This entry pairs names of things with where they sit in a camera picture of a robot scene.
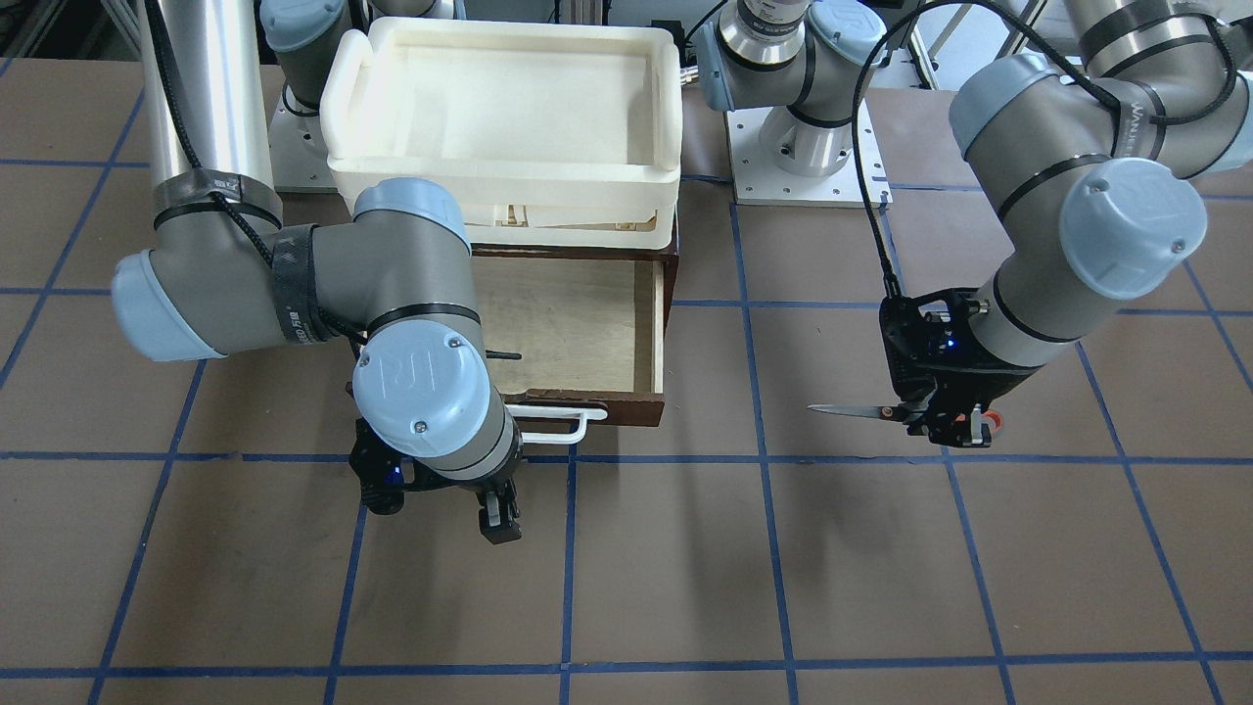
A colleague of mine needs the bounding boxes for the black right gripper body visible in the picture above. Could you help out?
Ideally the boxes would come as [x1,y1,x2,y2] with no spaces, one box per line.
[350,418,521,516]

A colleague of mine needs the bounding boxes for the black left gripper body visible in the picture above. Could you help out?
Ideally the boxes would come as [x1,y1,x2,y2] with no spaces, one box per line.
[880,287,1037,411]

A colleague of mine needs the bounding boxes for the grey orange handled scissors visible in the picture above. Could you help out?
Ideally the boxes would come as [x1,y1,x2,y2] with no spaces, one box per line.
[809,404,1002,438]

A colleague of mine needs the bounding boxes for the white drawer handle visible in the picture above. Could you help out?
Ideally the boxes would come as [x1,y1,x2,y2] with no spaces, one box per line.
[504,401,609,447]

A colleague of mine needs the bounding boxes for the wooden drawer with dark front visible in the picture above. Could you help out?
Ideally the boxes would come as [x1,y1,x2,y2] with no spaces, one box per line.
[472,258,668,427]

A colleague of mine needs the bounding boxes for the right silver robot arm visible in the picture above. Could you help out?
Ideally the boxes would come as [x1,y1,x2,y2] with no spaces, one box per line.
[112,1,524,543]

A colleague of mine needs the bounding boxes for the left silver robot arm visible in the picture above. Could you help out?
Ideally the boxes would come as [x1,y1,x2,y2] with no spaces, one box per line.
[695,1,1250,447]

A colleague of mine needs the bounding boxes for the dark wooden drawer cabinet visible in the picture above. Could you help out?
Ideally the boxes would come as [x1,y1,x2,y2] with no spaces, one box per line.
[466,209,679,301]

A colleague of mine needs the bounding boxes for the white plastic tray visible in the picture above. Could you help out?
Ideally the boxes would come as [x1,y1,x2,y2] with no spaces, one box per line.
[320,18,683,229]

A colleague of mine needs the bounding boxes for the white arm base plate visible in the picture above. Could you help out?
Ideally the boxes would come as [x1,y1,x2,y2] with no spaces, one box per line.
[269,84,337,195]
[725,106,892,207]

